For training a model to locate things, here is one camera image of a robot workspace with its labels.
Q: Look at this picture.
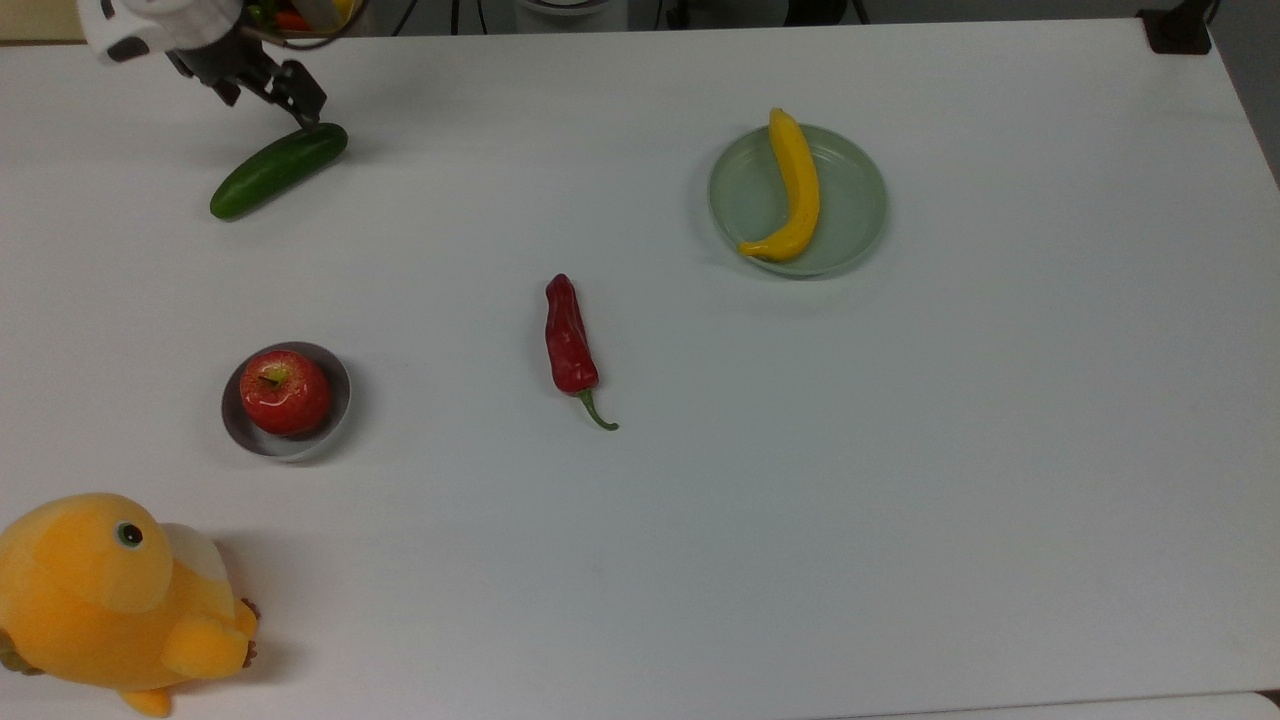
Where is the red chili pepper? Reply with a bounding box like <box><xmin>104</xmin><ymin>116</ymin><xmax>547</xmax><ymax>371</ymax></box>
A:
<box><xmin>544</xmin><ymin>273</ymin><xmax>620</xmax><ymax>433</ymax></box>

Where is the red apple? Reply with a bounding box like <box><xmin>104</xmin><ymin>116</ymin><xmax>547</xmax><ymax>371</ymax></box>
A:
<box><xmin>239</xmin><ymin>350</ymin><xmax>332</xmax><ymax>437</ymax></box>

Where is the black camera stand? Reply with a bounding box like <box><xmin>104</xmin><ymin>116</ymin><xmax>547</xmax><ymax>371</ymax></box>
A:
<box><xmin>1137</xmin><ymin>0</ymin><xmax>1219</xmax><ymax>56</ymax></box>

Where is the basket with colourful toys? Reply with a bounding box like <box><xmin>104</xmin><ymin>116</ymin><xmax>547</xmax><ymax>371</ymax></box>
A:
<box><xmin>245</xmin><ymin>0</ymin><xmax>367</xmax><ymax>41</ymax></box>

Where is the pale green plate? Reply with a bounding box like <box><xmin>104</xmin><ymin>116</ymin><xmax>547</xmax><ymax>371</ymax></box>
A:
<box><xmin>708</xmin><ymin>122</ymin><xmax>889</xmax><ymax>278</ymax></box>

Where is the yellow banana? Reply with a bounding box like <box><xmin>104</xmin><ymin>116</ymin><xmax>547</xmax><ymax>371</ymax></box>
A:
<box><xmin>738</xmin><ymin>107</ymin><xmax>822</xmax><ymax>264</ymax></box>

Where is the small grey bowl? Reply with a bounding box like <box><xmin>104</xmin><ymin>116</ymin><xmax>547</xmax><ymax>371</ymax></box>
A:
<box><xmin>221</xmin><ymin>341</ymin><xmax>353</xmax><ymax>462</ymax></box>

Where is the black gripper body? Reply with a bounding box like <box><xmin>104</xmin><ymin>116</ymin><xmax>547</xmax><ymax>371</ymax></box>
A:
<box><xmin>165</xmin><ymin>28</ymin><xmax>293</xmax><ymax>99</ymax></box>

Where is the orange plush toy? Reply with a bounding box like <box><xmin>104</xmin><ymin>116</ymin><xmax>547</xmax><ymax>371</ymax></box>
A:
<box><xmin>0</xmin><ymin>492</ymin><xmax>262</xmax><ymax>718</ymax></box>

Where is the green cucumber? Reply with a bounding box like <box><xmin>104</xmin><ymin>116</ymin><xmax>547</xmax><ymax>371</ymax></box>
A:
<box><xmin>209</xmin><ymin>122</ymin><xmax>350</xmax><ymax>222</ymax></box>

